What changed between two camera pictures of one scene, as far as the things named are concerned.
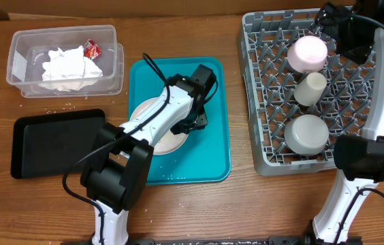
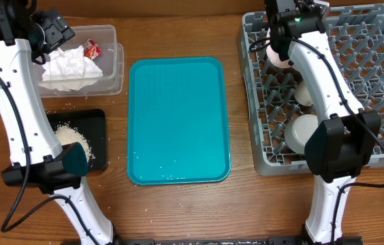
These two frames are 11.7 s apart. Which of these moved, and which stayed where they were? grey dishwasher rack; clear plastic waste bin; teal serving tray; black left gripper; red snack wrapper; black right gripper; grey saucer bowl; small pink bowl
Moved: black right gripper; small pink bowl; black left gripper
Stayed: clear plastic waste bin; red snack wrapper; grey saucer bowl; grey dishwasher rack; teal serving tray
